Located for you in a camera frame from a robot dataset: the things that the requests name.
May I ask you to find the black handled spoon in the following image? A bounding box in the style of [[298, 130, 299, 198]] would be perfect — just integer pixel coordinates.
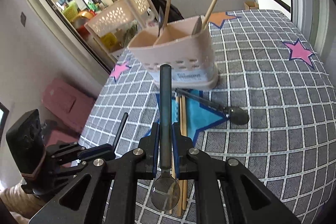
[[151, 64, 180, 211]]

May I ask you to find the wooden spatula stick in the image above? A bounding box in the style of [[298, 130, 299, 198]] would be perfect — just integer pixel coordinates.
[[162, 0, 171, 29]]

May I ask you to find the wooden chopstick left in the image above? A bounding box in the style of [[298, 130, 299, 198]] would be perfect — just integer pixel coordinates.
[[172, 96, 183, 217]]

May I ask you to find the wooden chopstick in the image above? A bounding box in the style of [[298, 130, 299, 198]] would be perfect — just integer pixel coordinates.
[[172, 96, 183, 217], [179, 95, 189, 212]]

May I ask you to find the wooden chopstick right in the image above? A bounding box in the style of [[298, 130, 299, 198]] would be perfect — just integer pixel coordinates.
[[179, 95, 189, 212]]

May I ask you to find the pink cushioned stool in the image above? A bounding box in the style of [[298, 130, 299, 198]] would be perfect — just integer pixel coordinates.
[[42, 79, 95, 141]]

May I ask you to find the black spoon on table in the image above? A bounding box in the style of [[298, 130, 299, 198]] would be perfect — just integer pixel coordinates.
[[175, 89, 249, 125]]

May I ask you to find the beige plastic utensil caddy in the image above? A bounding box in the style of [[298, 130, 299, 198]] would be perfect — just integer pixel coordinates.
[[127, 16, 219, 90]]

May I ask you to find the beige perforated storage rack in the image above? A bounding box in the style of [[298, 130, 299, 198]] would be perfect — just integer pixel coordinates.
[[84, 0, 158, 63]]

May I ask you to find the grey checked tablecloth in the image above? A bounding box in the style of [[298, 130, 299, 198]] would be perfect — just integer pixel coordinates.
[[79, 10, 335, 223]]

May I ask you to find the black hanging bag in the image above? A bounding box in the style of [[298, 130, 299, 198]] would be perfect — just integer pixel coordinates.
[[144, 0, 185, 23]]

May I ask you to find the cardboard box on floor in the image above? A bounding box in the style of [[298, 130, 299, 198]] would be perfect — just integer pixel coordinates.
[[244, 1, 259, 10]]

